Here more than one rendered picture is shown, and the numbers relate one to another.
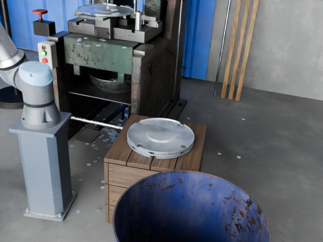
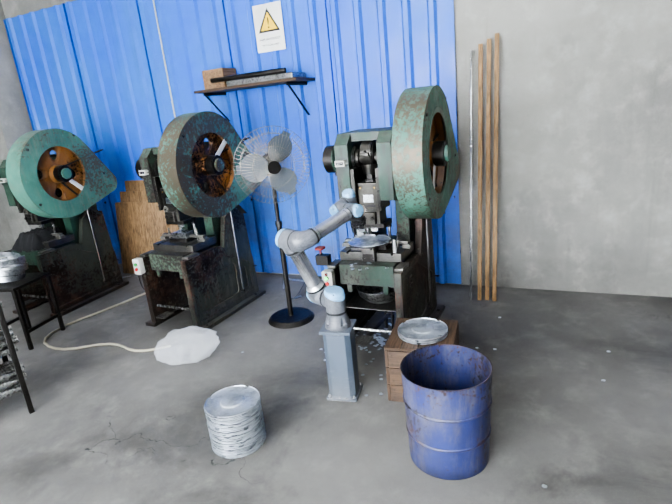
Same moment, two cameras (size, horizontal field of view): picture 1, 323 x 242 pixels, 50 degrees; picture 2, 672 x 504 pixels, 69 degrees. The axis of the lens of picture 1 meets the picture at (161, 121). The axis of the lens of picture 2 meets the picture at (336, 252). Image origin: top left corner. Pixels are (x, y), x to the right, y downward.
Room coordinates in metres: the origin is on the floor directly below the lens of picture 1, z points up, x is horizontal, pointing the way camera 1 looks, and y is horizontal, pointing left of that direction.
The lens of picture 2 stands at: (-1.37, 0.00, 1.68)
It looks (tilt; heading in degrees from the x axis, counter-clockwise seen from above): 17 degrees down; 10
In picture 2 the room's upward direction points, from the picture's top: 6 degrees counter-clockwise
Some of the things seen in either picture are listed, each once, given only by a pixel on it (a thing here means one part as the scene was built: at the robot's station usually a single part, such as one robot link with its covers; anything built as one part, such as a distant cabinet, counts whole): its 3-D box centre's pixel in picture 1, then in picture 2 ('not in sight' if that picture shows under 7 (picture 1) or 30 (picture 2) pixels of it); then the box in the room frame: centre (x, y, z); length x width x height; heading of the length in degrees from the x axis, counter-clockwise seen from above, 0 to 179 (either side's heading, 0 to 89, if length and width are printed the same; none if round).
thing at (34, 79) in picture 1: (36, 81); (334, 299); (1.22, 0.49, 0.62); 0.13 x 0.12 x 0.14; 49
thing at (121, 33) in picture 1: (117, 26); (376, 250); (1.95, 0.29, 0.68); 0.45 x 0.30 x 0.06; 74
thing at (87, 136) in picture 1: (107, 120); (376, 327); (1.82, 0.33, 0.14); 0.59 x 0.10 x 0.05; 164
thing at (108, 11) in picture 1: (106, 9); (369, 240); (1.83, 0.32, 0.78); 0.29 x 0.29 x 0.01
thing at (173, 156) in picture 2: not in sight; (210, 212); (2.78, 1.85, 0.87); 1.53 x 0.99 x 1.74; 162
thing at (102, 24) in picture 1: (102, 24); (367, 252); (1.78, 0.34, 0.72); 0.25 x 0.14 x 0.14; 164
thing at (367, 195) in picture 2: not in sight; (370, 201); (1.91, 0.30, 1.04); 0.17 x 0.15 x 0.30; 164
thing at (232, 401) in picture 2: not in sight; (232, 400); (0.76, 1.01, 0.25); 0.29 x 0.29 x 0.01
